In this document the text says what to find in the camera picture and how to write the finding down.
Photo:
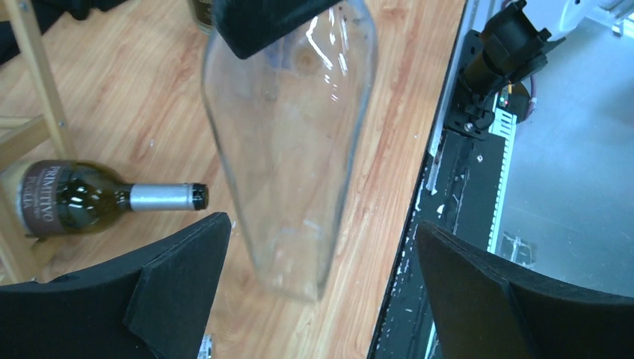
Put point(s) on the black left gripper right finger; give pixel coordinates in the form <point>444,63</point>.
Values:
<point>484,306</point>

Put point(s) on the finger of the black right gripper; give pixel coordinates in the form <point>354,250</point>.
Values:
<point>249,26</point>

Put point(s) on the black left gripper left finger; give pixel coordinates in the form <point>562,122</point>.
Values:
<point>153,302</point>

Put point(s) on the small clear glass bottle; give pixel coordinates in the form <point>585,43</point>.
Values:
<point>286,122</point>

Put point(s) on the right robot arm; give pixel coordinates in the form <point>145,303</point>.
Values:
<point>515,40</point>

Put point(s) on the blue labelled clear bottle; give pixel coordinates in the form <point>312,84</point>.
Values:
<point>206,348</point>

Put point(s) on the dark brown wine bottle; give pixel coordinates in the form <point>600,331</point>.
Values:
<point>56,197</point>

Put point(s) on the wooden lattice wine rack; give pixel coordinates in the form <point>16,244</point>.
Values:
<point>20,260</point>

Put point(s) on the black cloth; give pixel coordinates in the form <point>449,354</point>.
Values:
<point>47,14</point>

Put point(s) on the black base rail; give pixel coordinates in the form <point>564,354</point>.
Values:
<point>460,188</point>

